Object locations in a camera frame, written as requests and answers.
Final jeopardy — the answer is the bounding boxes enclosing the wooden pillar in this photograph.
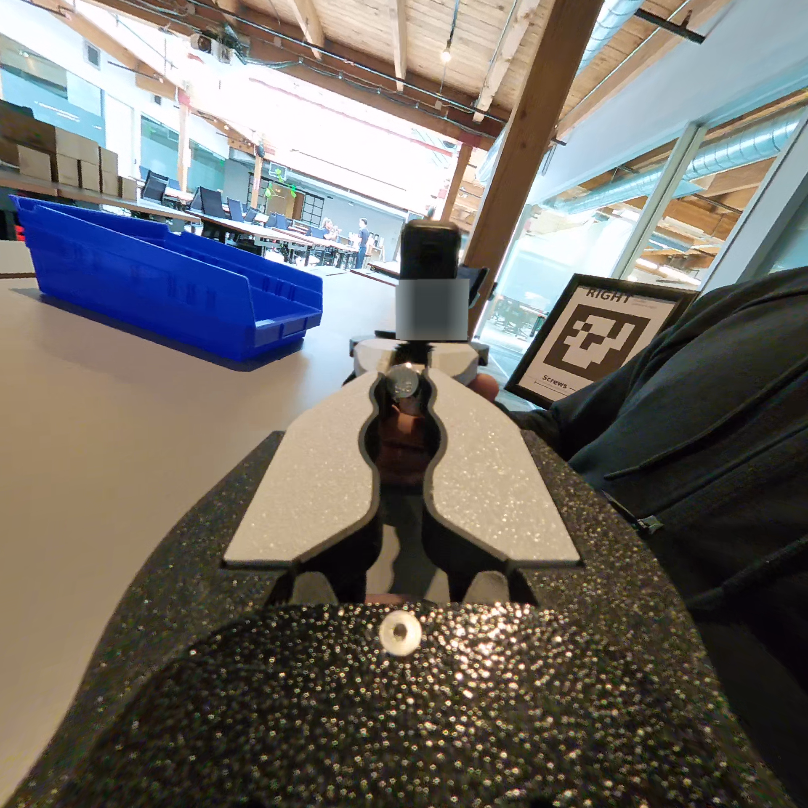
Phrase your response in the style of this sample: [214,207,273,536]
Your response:
[461,0,609,342]

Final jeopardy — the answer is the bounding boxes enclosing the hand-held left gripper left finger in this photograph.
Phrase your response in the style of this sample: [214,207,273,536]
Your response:
[225,370,383,565]

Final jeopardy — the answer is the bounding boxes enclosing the stack of cardboard boxes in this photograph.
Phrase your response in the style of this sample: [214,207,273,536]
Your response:
[0,101,142,203]

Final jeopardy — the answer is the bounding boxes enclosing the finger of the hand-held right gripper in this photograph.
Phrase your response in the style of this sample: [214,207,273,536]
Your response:
[427,341,482,388]
[350,338,407,381]

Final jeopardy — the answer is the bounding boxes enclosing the steel hex bolt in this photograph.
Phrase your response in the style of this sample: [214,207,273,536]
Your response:
[384,365,428,407]

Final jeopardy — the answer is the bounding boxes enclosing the black framed marker sign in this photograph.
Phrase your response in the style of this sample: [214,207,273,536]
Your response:
[503,273,696,411]

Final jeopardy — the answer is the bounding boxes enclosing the blue plastic bin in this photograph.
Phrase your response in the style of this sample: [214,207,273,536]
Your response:
[11,196,325,368]

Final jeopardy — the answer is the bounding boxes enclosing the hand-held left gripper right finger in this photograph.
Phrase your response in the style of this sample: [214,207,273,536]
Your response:
[423,373,582,566]

